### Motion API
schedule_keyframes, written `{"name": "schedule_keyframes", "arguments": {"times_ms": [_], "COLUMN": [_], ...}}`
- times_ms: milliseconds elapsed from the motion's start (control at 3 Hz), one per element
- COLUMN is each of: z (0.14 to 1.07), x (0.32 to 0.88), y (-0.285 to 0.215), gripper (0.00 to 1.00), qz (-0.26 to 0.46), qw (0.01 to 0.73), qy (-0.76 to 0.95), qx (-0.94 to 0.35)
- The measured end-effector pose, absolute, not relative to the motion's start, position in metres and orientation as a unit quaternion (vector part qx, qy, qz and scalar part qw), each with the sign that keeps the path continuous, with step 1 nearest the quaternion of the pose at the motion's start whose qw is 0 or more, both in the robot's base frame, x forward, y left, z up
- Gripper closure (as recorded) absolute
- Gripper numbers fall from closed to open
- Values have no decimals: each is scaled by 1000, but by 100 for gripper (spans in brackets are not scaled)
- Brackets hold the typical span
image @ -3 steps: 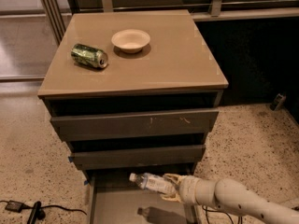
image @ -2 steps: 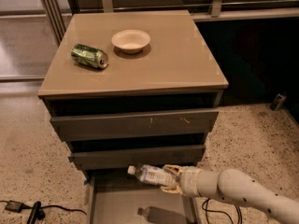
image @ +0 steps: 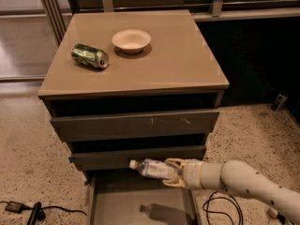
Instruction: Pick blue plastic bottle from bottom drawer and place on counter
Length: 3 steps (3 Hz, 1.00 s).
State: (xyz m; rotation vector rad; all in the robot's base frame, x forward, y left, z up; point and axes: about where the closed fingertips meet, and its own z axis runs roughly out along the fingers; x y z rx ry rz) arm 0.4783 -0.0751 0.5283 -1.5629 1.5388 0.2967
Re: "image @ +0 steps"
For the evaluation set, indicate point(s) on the green soda can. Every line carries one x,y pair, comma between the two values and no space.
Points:
89,56

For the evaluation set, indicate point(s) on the black power adapter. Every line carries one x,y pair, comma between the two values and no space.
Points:
14,207

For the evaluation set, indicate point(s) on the grey top drawer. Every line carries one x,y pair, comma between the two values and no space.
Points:
134,125

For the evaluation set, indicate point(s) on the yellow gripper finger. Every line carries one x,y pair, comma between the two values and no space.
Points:
177,183
178,163

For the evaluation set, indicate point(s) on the grey drawer cabinet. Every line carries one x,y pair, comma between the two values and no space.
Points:
175,72

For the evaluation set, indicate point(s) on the small grey floor device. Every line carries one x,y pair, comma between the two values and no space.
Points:
279,102

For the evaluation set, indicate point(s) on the white power strip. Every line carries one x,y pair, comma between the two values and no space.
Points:
273,213

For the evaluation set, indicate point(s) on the metal railing frame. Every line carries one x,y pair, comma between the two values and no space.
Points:
201,10

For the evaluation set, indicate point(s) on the grey middle drawer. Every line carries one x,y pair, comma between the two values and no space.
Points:
120,159

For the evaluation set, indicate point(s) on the grey bottom drawer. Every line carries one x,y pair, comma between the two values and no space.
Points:
123,197

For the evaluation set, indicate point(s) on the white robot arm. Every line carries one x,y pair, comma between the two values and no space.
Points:
236,178

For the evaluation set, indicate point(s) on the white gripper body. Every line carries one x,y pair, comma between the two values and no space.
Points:
191,173

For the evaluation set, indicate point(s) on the clear plastic water bottle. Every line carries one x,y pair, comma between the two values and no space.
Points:
154,169

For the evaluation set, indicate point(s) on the grey drawer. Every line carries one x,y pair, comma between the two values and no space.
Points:
134,125
123,197
120,159

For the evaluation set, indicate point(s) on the white paper bowl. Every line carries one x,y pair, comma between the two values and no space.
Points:
131,40

